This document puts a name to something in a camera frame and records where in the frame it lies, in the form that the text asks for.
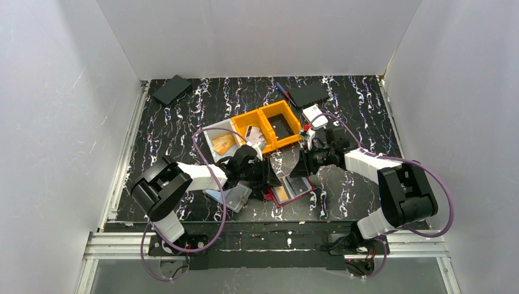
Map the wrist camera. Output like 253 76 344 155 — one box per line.
247 141 266 159
299 124 316 151

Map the yellow bin with white cards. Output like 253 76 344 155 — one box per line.
231 109 277 154

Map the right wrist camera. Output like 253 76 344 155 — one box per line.
299 124 316 151

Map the black flat box right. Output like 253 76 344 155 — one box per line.
288 82 329 109

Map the black card in bin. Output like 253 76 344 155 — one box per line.
267 114 294 140

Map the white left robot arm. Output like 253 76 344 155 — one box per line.
130 145 282 244

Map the gold card from red holder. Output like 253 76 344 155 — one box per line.
272 186 290 205

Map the grey card holder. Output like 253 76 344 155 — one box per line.
203 183 252 213

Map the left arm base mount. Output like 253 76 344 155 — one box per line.
147 235 209 257

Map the white small box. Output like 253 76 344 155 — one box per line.
302 104 329 130

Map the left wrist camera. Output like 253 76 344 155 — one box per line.
247 141 266 159

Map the blue red pen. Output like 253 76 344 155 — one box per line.
275 82 291 101

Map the white VIP card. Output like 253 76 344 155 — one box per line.
244 126 266 143

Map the yellow bin with black card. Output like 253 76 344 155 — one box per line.
258 100 302 153

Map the black flat box left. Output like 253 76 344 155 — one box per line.
152 75 192 107

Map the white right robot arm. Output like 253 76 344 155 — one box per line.
289 126 438 246

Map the black flat box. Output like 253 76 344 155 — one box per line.
152 75 192 107
288 82 329 109

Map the gold VIP card top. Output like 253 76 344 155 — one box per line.
212 132 236 156

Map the white plastic bin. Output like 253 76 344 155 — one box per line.
203 119 244 162

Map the red card holder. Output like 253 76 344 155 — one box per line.
264 174 315 208

